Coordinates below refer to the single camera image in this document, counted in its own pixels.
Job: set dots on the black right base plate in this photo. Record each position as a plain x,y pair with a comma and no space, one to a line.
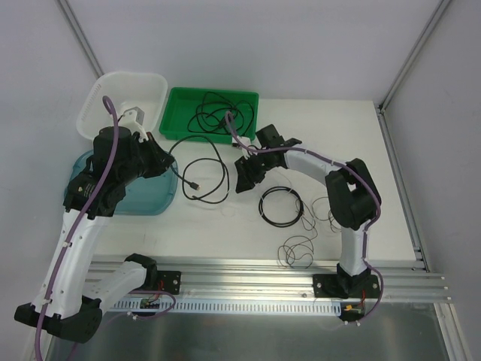
340,287

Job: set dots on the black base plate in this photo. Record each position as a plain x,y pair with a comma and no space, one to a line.
168,281
340,287

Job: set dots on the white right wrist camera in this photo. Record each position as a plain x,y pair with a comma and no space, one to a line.
242,143

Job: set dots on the white plastic basin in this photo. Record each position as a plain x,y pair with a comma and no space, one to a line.
126,90

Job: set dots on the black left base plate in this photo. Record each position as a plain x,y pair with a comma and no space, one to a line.
168,281

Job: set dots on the teal translucent plastic bin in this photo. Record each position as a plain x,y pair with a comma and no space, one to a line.
142,197

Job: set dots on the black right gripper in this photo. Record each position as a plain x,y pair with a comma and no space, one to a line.
252,168

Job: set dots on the green plastic tray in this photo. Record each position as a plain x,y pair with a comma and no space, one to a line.
201,113

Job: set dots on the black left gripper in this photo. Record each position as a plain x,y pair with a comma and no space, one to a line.
157,155

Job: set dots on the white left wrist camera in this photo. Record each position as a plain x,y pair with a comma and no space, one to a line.
133,120

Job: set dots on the white slotted cable duct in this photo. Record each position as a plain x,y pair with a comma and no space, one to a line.
303,307

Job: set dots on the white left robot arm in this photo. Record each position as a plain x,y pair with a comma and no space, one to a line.
64,307

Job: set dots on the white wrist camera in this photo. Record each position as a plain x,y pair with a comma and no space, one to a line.
133,120
242,143

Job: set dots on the aluminium mounting rail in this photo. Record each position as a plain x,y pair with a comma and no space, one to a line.
266,279

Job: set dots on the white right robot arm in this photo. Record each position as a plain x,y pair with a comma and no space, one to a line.
352,196

